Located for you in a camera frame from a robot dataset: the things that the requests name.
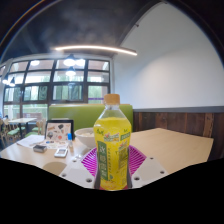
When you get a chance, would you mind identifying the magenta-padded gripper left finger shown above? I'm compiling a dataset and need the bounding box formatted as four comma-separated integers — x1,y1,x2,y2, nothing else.
59,146,101,190

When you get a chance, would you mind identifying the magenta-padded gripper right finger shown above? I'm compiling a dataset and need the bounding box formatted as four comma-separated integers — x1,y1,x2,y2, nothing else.
127,144,169,190

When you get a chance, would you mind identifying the yellow drink bottle orange cap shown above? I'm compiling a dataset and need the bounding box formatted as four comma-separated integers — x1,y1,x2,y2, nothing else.
93,93,132,192

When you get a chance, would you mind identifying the white bowl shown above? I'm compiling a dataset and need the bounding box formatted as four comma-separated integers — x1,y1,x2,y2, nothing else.
74,127,98,149

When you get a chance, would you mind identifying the small blue-capped bottle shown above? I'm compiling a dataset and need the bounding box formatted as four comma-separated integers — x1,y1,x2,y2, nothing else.
67,132,74,149

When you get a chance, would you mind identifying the black tablet with stickers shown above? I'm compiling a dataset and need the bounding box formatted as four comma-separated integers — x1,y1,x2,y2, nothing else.
44,119,75,141

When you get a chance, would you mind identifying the green upholstered bench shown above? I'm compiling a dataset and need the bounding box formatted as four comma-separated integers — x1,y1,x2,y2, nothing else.
48,103,134,133

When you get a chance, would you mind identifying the small dark box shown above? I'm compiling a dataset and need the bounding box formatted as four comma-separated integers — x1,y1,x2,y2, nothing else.
32,144,48,154

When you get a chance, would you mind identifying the white paper sheet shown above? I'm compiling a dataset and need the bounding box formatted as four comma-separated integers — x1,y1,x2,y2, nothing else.
16,134,46,149

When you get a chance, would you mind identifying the wooden dining table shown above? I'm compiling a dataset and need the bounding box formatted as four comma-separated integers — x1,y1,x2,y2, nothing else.
8,117,38,138

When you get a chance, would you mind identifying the group of wooden green-seat chairs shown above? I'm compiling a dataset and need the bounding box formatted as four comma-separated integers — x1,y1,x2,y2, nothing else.
0,116,46,149

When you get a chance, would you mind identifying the group of pendant lamps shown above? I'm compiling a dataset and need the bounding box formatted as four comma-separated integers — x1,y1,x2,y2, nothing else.
1,54,86,88

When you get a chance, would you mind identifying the long linear ceiling light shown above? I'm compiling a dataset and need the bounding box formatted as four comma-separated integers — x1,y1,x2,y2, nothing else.
53,44,138,57

